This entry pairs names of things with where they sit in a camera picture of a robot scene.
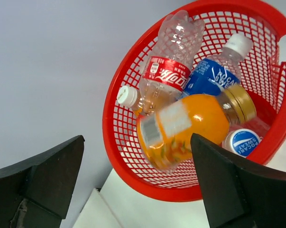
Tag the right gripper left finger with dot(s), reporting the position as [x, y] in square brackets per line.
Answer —
[36, 192]

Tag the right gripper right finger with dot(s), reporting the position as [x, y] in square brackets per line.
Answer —
[237, 192]

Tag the large clear plastic bottle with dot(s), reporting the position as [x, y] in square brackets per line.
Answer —
[243, 139]

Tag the small orange juice bottle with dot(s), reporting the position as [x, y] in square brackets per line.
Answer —
[165, 135]

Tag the blue label bottle front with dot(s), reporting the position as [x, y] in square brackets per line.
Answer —
[217, 72]

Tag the tall orange juice bottle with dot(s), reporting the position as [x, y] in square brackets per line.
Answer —
[130, 97]

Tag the crushed red label bottle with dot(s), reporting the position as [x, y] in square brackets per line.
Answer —
[170, 62]

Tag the red mesh plastic bin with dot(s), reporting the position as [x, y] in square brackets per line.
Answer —
[263, 76]

